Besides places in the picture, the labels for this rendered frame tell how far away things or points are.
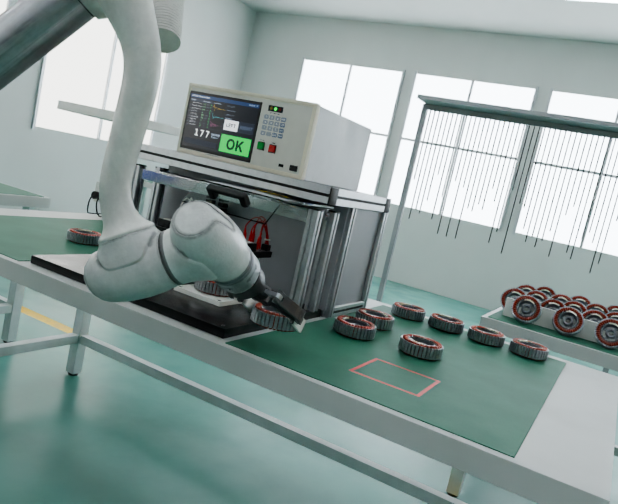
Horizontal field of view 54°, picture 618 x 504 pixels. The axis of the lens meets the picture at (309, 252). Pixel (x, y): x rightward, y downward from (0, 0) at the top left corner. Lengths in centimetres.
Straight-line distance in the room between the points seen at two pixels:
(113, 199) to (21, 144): 594
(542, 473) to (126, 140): 88
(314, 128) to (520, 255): 629
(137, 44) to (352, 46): 782
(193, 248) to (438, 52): 750
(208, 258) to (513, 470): 61
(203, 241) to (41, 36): 52
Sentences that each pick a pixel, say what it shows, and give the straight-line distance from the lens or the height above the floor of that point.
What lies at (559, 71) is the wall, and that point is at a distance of 801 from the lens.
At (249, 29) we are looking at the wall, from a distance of 966.
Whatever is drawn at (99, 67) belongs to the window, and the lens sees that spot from 756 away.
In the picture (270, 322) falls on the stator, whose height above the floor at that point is 81.
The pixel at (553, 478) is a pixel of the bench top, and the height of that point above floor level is 75.
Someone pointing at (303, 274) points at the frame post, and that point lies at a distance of 158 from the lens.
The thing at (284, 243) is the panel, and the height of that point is 92.
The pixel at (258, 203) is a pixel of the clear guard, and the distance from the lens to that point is 141.
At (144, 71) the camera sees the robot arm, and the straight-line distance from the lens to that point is 109.
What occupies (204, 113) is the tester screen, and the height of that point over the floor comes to 124.
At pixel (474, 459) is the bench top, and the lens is 113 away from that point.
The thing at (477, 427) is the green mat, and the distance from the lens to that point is 121.
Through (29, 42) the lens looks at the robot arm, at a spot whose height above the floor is 126.
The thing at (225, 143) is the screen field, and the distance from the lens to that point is 179.
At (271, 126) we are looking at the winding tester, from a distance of 171.
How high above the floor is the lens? 113
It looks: 7 degrees down
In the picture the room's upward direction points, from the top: 13 degrees clockwise
